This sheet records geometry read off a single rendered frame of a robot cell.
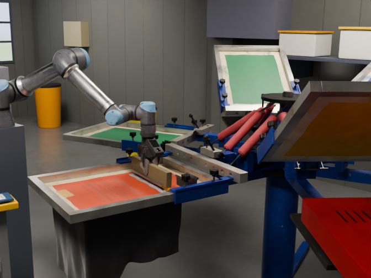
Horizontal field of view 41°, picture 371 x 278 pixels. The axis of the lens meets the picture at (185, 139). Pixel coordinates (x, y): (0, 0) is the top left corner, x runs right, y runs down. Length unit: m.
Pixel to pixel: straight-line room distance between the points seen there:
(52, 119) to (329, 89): 7.14
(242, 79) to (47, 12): 5.87
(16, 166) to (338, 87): 1.74
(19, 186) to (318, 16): 3.88
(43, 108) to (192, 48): 2.96
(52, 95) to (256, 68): 4.97
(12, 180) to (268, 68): 2.21
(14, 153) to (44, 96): 5.70
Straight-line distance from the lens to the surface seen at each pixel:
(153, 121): 2.38
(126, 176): 2.56
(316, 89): 1.58
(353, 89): 1.63
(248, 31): 5.71
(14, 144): 2.69
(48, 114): 8.42
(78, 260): 2.33
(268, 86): 3.83
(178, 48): 6.83
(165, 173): 2.29
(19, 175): 2.74
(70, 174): 2.56
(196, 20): 6.60
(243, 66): 3.99
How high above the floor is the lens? 1.73
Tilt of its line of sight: 13 degrees down
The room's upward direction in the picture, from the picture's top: 1 degrees clockwise
